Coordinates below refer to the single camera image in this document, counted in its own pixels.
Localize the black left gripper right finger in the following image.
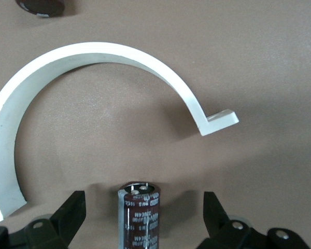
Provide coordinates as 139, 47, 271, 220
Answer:
196, 191, 308, 249

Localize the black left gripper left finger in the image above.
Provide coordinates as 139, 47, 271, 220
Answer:
0, 190, 87, 249

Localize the large brown electrolytic capacitor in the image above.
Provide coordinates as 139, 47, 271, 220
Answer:
15, 0, 66, 19

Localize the brown table mat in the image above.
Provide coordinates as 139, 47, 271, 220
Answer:
0, 0, 311, 249

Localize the white curved plastic clamp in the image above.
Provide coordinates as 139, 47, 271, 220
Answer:
0, 40, 240, 226

